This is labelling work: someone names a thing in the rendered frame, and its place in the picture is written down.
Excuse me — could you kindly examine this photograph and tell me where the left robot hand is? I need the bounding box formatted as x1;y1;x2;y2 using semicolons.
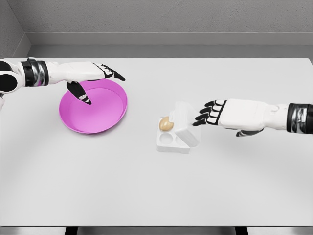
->
60;62;126;106

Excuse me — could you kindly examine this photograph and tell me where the beige egg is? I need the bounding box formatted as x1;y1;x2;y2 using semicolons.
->
159;116;174;132

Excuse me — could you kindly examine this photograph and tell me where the pink round plate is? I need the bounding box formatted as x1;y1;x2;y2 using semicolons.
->
58;78;129;135

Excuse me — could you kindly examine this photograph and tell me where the white egg box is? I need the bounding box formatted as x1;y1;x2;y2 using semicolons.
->
156;100;201;154

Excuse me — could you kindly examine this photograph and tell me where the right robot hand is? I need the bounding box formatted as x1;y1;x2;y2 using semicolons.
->
192;98;272;138

